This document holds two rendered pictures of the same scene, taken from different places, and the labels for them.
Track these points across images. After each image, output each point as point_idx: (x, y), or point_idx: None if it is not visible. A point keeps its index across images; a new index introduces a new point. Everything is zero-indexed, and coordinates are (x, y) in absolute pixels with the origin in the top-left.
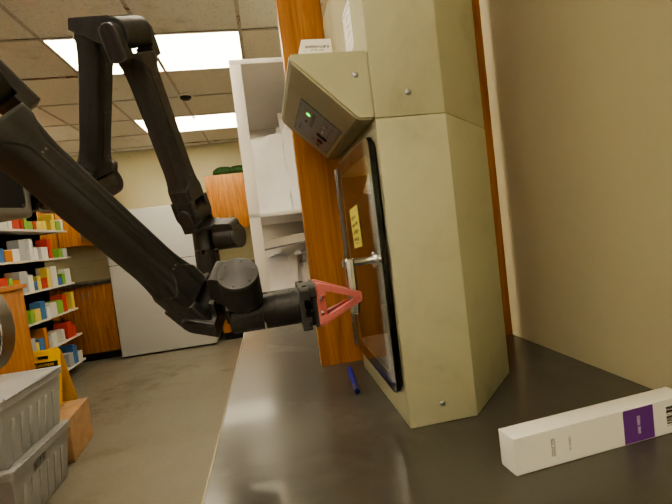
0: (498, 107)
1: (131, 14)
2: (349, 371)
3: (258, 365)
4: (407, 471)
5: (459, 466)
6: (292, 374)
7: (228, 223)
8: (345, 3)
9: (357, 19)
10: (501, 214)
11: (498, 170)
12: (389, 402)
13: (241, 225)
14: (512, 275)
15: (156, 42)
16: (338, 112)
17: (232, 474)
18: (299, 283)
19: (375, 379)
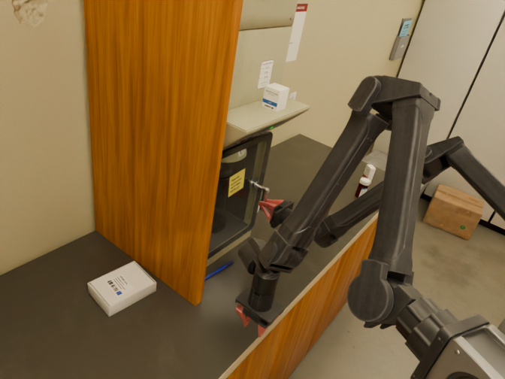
0: (84, 68)
1: (383, 75)
2: (210, 274)
3: (218, 350)
4: (273, 229)
5: (262, 221)
6: (222, 310)
7: (262, 240)
8: (268, 59)
9: (276, 76)
10: (79, 153)
11: (79, 119)
12: (233, 249)
13: (245, 243)
14: (88, 192)
15: (354, 95)
16: (281, 124)
17: (312, 268)
18: (282, 207)
19: (213, 260)
